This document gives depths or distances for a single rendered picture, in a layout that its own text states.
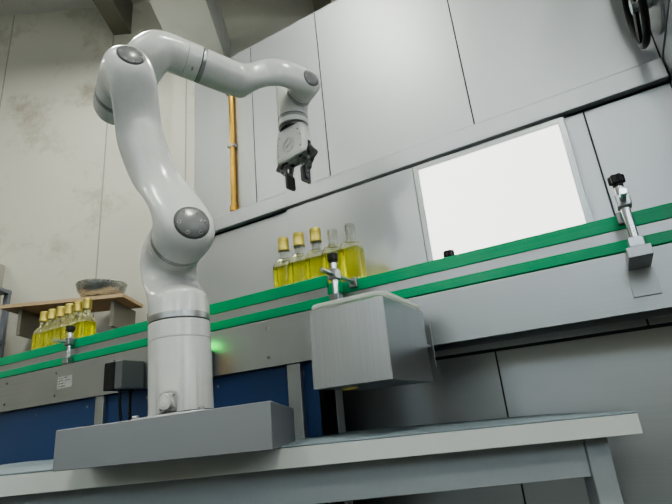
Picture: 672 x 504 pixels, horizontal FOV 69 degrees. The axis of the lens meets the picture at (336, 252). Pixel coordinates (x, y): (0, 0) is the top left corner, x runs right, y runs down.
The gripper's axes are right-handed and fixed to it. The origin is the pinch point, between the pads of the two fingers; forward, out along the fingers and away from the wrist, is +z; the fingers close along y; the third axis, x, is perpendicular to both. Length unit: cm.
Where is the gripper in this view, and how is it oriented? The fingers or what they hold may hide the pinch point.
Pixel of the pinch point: (297, 179)
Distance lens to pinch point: 130.6
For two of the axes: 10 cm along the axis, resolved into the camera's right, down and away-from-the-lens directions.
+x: 6.3, 2.0, 7.5
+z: 1.0, 9.4, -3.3
